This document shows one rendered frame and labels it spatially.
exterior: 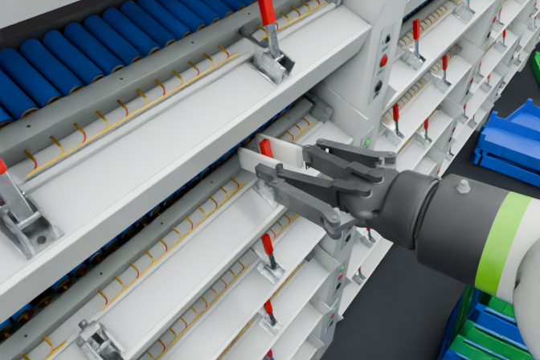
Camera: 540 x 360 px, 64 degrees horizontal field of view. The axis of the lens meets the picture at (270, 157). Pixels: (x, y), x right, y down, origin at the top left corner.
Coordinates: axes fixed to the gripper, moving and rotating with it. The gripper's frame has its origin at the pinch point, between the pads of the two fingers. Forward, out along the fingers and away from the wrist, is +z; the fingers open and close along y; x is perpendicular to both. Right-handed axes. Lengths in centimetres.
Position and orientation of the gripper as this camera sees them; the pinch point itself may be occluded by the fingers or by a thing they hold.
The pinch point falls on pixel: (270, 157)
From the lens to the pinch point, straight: 53.4
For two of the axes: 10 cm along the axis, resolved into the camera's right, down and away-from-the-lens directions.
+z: -7.7, -2.8, 5.7
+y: 6.2, -5.3, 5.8
